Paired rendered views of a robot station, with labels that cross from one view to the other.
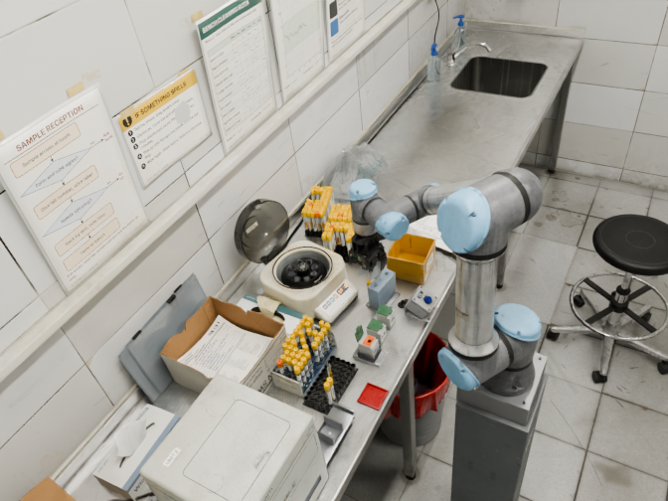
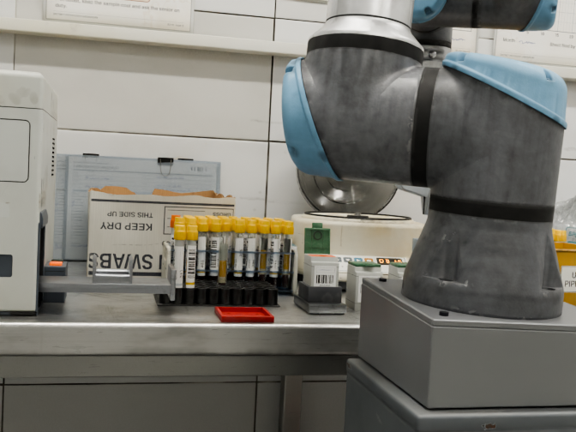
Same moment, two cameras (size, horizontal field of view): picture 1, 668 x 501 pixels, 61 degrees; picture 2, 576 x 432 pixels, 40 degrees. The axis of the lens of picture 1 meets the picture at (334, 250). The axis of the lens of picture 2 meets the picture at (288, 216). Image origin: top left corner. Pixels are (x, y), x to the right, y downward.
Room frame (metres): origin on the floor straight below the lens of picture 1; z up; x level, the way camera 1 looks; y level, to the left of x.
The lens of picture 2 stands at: (0.19, -0.77, 1.06)
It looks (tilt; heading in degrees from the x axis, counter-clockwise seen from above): 3 degrees down; 42
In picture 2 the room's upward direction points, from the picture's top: 3 degrees clockwise
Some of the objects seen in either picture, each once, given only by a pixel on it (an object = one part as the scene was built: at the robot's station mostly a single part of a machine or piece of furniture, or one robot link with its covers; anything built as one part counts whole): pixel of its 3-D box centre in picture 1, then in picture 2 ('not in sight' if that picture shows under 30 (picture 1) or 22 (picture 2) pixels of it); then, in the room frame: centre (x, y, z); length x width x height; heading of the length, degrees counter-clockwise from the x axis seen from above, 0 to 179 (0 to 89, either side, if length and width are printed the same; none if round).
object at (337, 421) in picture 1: (325, 439); (94, 275); (0.78, 0.10, 0.92); 0.21 x 0.07 x 0.05; 145
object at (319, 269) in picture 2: (369, 347); (320, 277); (1.05, -0.06, 0.92); 0.05 x 0.04 x 0.06; 55
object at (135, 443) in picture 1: (136, 443); not in sight; (0.84, 0.60, 0.94); 0.22 x 0.12 x 0.13; 149
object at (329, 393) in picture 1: (328, 375); (217, 263); (0.97, 0.07, 0.93); 0.17 x 0.09 x 0.11; 145
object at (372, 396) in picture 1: (373, 396); (243, 314); (0.91, -0.05, 0.88); 0.07 x 0.07 x 0.01; 55
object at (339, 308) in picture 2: (369, 353); (319, 296); (1.05, -0.06, 0.89); 0.09 x 0.05 x 0.04; 55
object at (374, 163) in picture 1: (363, 158); not in sight; (2.01, -0.18, 0.94); 0.20 x 0.17 x 0.14; 128
